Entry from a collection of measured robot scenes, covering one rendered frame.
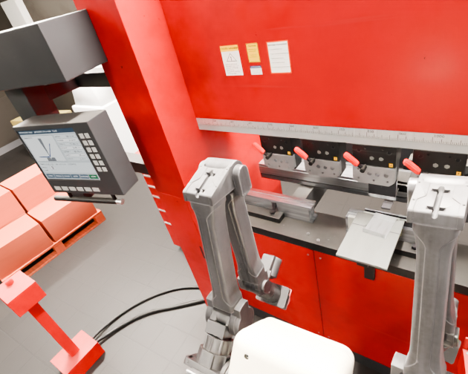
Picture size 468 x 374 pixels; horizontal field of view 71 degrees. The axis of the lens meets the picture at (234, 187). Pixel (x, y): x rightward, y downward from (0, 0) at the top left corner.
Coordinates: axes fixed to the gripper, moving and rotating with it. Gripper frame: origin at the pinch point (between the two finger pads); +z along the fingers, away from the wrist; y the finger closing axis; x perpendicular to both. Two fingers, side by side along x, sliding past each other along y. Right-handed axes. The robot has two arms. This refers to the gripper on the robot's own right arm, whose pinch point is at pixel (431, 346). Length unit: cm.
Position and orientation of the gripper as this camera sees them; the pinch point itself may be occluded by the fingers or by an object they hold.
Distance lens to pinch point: 118.3
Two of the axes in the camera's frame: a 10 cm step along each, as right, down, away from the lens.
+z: 3.6, 5.1, 7.8
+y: -7.6, -3.2, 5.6
